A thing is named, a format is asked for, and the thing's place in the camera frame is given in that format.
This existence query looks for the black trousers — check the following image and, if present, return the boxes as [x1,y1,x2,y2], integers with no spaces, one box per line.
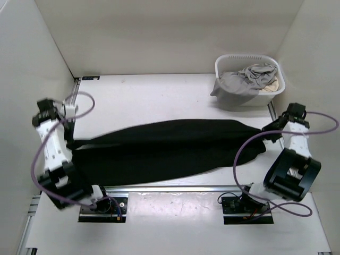
[71,119,266,186]

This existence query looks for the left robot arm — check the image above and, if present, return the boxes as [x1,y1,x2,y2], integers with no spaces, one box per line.
[32,98,112,213]

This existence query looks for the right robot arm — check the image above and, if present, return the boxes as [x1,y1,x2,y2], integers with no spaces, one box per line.
[239,103,321,213]

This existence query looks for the beige garment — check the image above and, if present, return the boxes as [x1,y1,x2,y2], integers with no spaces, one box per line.
[260,76,279,92]

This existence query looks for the black label sticker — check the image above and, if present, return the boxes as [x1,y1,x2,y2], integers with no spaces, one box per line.
[82,76,100,81]

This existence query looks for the grey garment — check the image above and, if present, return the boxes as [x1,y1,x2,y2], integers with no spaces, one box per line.
[210,63,278,109]

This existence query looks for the white laundry basket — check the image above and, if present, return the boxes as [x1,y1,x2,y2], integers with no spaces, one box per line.
[210,54,285,109]

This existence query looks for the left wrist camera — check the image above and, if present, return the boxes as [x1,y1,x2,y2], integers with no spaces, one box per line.
[61,102,79,118]

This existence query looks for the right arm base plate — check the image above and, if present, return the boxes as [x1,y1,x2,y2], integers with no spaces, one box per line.
[217,192,274,225]

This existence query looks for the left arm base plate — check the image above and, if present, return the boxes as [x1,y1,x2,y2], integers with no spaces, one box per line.
[78,193,129,223]

